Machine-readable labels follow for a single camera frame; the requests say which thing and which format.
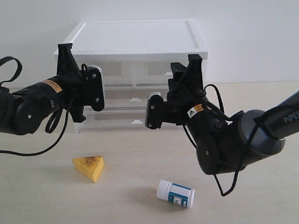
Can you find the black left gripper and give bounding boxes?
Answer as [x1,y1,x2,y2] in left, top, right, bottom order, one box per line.
[29,43,86,123]

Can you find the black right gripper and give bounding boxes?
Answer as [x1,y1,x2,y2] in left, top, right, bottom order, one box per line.
[163,54,230,140]

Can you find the white pill bottle teal label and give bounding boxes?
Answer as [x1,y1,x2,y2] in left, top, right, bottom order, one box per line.
[157,180,195,208]

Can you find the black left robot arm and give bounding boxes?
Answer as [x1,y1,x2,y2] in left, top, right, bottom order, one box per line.
[0,43,83,135]

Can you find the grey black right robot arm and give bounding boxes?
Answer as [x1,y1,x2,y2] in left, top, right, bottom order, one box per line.
[167,54,299,175]

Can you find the middle wide clear drawer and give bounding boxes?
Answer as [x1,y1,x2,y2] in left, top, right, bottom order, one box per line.
[105,88,168,109]

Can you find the wide clear drawer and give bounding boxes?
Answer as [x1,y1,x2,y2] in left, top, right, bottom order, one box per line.
[74,106,146,133]
[105,88,168,109]

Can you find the white plastic drawer cabinet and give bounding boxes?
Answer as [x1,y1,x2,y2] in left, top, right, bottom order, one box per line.
[53,18,210,134]

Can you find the bottom wide clear drawer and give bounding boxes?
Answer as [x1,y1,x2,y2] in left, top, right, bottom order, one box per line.
[74,106,146,133]

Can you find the yellow cheese wedge toy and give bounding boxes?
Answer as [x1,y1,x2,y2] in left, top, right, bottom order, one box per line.
[72,156,105,183]

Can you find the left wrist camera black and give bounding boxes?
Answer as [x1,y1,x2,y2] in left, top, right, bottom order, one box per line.
[81,64,105,112]

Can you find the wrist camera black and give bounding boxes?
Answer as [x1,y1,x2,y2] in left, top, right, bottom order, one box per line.
[145,91,164,130]
[81,64,105,112]

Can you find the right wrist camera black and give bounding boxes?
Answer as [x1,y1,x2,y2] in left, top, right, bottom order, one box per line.
[145,91,164,130]

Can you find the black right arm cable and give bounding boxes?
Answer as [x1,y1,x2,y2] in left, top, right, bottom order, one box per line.
[182,84,271,197]

